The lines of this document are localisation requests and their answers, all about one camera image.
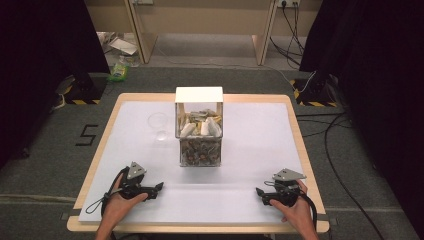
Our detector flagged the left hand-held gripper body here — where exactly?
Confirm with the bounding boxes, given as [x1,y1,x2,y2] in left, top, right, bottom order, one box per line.
[117,161,155,201]

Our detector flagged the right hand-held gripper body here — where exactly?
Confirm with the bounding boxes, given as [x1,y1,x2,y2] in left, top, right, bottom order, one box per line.
[264,168,308,208]

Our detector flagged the person's right hand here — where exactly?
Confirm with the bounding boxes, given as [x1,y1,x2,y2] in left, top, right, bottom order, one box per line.
[268,179,316,232]

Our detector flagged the person's left hand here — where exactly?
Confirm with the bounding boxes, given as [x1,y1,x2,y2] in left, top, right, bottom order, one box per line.
[100,173,149,232]

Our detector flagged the white table mat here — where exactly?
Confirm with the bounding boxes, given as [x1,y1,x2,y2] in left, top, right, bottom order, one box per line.
[78,100,313,224]

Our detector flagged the pile of dark mottled packets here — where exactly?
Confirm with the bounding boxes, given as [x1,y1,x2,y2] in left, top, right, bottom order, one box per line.
[180,137,222,166]

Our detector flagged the light wooden table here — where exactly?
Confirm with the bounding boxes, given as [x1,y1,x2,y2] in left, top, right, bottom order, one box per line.
[66,92,331,234]

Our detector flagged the clear glass cup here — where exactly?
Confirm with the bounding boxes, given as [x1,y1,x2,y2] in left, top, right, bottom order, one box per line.
[147,112,171,142]

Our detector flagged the pile of white packets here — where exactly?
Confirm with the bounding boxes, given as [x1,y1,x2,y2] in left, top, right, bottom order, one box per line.
[179,109,223,138]

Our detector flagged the clear box with white lid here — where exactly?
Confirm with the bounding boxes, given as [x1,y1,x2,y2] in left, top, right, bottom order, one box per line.
[174,86,225,168]

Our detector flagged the black stand base striped tape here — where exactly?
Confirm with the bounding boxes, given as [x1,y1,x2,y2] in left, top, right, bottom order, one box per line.
[289,77,338,108]
[63,73,108,106]

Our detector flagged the green plastic packet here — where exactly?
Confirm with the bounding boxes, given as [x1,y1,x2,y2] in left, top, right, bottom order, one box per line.
[106,63,131,83]

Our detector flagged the clear plastic bag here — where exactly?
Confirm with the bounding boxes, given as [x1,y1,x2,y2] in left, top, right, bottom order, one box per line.
[116,53,142,68]

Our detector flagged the white papers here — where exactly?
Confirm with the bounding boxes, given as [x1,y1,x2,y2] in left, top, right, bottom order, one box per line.
[97,31,140,57]

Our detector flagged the black curtain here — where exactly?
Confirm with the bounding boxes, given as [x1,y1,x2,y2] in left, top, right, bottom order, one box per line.
[298,0,424,239]
[0,0,111,169]

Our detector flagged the wooden desk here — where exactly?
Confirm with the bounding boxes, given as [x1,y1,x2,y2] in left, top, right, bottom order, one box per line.
[84,0,324,66]

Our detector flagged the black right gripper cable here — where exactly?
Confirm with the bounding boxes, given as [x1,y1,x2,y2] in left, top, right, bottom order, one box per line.
[299,192,318,231]

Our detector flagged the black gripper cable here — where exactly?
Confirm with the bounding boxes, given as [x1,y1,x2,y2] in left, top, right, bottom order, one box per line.
[85,166,130,217]
[299,192,318,231]

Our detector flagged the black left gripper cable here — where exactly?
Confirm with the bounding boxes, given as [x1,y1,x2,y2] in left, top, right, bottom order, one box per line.
[85,166,130,217]

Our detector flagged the black floor cables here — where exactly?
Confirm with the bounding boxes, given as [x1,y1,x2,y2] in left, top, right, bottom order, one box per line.
[295,112,389,240]

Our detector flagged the thin white cable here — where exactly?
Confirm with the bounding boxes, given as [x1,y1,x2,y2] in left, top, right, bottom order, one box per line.
[155,44,296,86]

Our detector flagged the black power cables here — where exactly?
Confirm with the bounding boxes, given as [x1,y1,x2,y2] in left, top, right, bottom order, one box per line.
[269,2,307,67]

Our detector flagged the white wall socket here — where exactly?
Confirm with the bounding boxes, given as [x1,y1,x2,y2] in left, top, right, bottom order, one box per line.
[276,0,302,9]

